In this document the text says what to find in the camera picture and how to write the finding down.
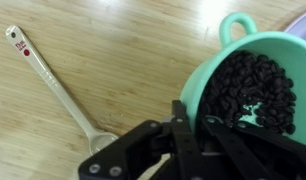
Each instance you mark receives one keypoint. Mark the pale round plate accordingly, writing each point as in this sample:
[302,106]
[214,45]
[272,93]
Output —
[301,28]

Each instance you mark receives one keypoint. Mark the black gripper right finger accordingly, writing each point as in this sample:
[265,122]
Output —
[246,146]

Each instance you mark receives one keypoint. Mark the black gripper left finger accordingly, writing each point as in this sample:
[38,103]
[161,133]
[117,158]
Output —
[186,140]

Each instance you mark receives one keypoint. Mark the coffee beans in light-green bowl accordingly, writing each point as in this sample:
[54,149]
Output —
[246,86]

